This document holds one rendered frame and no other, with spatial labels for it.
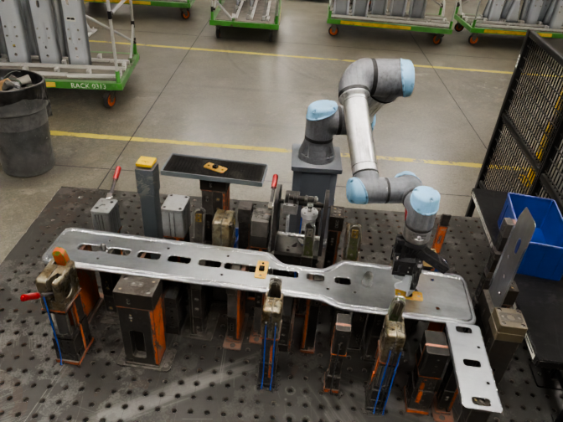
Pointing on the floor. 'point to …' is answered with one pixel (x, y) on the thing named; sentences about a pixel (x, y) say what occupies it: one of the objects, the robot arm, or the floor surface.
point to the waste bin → (24, 124)
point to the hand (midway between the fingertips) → (409, 290)
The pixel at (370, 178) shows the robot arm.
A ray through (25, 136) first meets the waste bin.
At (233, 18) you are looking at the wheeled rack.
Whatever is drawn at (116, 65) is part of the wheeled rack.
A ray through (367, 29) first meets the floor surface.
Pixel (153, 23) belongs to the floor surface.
